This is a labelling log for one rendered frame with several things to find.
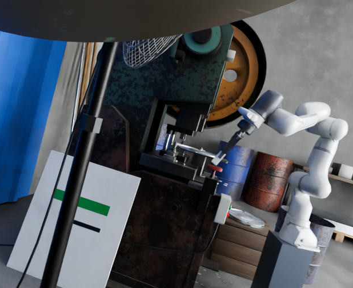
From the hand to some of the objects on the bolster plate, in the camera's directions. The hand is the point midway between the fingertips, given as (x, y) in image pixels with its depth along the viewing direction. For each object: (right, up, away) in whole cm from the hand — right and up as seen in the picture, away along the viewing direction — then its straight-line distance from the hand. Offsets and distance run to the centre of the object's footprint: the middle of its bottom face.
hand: (218, 158), depth 117 cm
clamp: (-22, -2, +20) cm, 30 cm away
